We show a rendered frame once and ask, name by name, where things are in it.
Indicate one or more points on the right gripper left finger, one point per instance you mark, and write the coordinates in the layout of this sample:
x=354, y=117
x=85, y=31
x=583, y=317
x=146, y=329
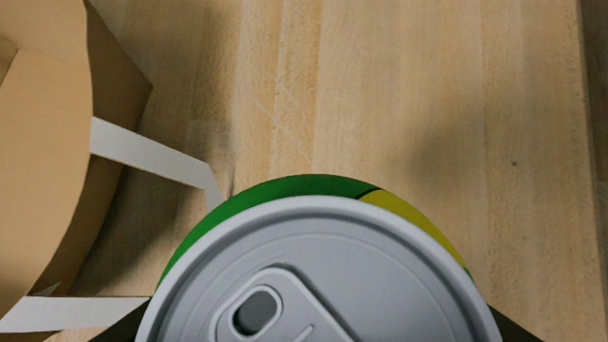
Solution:
x=125, y=329

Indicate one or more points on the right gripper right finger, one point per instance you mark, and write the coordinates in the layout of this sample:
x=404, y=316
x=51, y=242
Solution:
x=511, y=331

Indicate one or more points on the green and yellow drink can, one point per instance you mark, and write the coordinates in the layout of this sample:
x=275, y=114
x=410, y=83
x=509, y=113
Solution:
x=316, y=258

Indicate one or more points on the tan bag floor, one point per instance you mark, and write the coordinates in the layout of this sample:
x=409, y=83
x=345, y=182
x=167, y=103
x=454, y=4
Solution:
x=44, y=134

